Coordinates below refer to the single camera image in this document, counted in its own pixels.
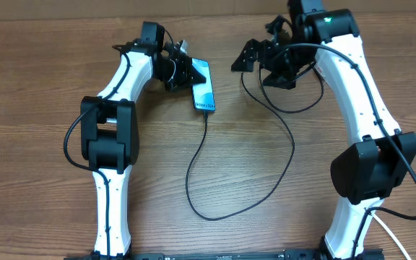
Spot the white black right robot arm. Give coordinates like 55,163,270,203
231,1,416,259

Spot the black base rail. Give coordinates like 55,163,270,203
64,249,385,260

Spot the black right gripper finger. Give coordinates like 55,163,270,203
262,73,296,90
231,39,259,72

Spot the blue Galaxy smartphone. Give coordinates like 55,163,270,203
192,58,215,113

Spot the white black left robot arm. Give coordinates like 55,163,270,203
79,22,215,259

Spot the white power strip cord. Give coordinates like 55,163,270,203
370,211,413,260

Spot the black USB charging cable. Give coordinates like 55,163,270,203
185,61,325,222

